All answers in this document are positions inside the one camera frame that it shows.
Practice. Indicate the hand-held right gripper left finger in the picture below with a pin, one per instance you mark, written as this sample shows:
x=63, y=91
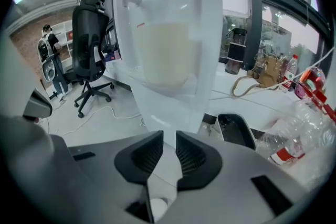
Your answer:
x=136, y=162

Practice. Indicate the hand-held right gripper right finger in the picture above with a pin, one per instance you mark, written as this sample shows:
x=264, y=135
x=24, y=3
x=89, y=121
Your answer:
x=199, y=165

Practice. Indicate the white water dispenser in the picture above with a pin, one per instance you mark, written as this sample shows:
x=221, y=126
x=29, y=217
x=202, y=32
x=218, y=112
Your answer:
x=168, y=21

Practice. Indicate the red-label water bottle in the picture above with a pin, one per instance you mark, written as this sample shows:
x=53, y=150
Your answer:
x=291, y=68

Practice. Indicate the clear crumpled plastic bottle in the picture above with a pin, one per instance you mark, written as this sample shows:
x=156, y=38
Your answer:
x=296, y=131

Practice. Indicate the black coffee grinder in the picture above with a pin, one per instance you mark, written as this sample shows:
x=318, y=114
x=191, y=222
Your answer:
x=236, y=52

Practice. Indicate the black office chair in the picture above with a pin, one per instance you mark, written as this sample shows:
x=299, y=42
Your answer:
x=88, y=42

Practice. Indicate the white shelf unit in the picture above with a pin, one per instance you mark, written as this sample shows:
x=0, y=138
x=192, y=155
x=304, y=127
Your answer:
x=67, y=39

